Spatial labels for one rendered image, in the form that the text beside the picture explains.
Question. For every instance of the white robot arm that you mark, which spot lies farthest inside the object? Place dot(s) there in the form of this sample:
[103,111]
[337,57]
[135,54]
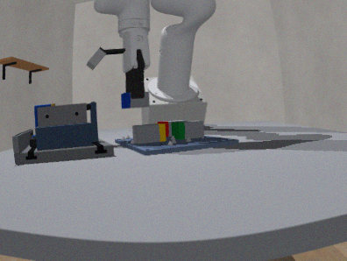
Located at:
[176,41]

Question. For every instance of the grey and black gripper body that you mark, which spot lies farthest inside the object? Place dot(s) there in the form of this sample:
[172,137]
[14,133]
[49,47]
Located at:
[132,40]

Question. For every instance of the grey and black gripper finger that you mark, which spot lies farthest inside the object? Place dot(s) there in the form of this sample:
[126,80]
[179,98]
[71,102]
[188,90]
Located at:
[137,77]
[128,81]

